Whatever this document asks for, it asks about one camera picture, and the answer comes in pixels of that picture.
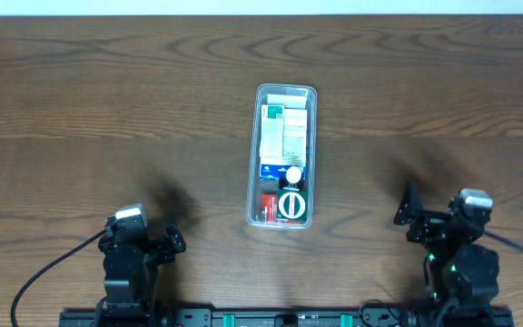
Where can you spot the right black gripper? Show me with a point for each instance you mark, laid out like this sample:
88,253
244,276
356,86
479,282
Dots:
423,222

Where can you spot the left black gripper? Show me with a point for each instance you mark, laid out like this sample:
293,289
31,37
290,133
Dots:
161,248

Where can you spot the red orange box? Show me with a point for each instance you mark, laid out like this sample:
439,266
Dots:
269,209

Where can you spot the blue tall box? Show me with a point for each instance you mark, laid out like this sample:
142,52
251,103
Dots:
294,143

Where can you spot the dark green square box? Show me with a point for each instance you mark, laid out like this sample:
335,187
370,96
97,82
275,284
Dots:
292,206

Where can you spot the dark bottle white cap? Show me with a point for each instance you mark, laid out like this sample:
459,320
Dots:
292,179

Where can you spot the white green medicine box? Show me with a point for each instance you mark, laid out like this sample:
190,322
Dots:
272,126

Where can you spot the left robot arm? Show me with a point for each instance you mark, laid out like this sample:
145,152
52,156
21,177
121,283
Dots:
131,261

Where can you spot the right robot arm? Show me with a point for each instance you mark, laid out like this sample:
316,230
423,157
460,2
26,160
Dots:
462,272

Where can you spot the clear plastic container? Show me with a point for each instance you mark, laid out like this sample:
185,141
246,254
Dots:
293,97

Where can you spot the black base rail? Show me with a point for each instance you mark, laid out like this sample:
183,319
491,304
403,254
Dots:
201,317

